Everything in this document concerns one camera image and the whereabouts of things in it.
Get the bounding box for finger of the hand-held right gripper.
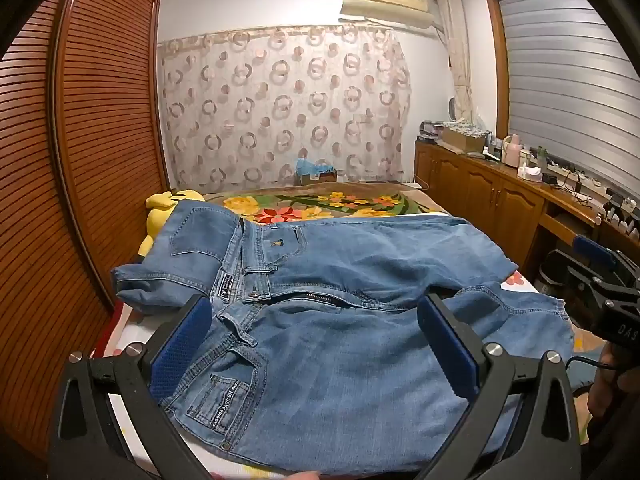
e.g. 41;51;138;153
572;235;640;281
567;265;640;309

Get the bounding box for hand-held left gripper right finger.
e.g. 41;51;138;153
416;292;583;480

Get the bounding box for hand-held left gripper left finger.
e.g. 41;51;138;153
47;294;236;480

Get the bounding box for blue denim pants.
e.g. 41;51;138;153
111;200;576;478

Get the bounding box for person's right hand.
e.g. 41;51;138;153
586;345;628;420

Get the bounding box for white floral bed sheet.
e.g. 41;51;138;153
92;210;596;480

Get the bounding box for red printed blanket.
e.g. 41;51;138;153
94;305;122;358

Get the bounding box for pink jug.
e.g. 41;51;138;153
502;134;524;167

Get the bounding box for yellow plush toy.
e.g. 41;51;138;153
137;189;208;261

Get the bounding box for wooden cabinet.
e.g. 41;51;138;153
414;139;640;281

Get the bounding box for open cardboard box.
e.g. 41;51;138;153
442;127;487;154

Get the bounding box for grey window blind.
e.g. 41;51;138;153
497;0;640;201

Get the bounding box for wooden slatted wardrobe door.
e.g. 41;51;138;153
0;25;113;463
50;0;172;311

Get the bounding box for small cardboard box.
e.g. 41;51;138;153
295;157;338;186

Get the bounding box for tied beige curtain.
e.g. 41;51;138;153
436;0;476;122

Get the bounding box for circle patterned curtain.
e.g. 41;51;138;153
157;25;413;192

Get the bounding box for beige air conditioner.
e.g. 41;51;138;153
340;0;435;28

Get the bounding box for black cable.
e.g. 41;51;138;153
569;356;622;374

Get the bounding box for wooden window frame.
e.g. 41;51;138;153
482;0;640;203

